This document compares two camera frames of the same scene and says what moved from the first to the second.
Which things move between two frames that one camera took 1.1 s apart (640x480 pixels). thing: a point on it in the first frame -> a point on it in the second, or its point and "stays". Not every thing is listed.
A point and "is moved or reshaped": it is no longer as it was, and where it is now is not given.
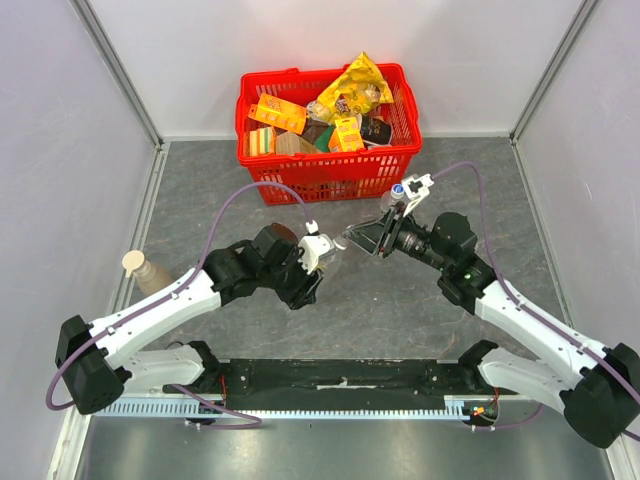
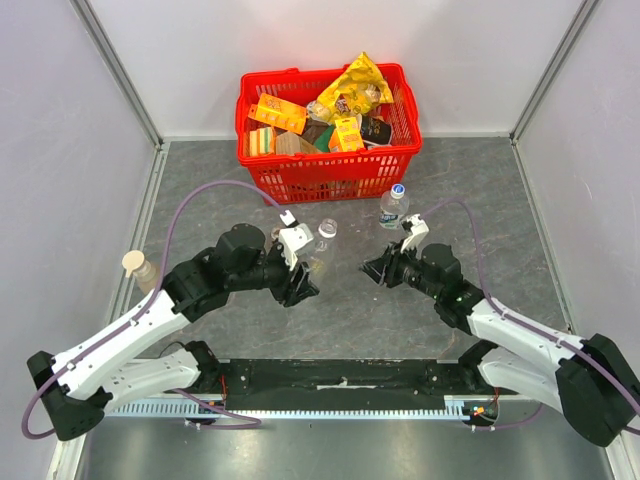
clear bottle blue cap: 388,198 stays
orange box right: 334,144 stays
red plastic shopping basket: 309,178 stays
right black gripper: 388,235 -> 391,267
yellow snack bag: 360,89 stays
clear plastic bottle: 331,260 is moved or reshaped
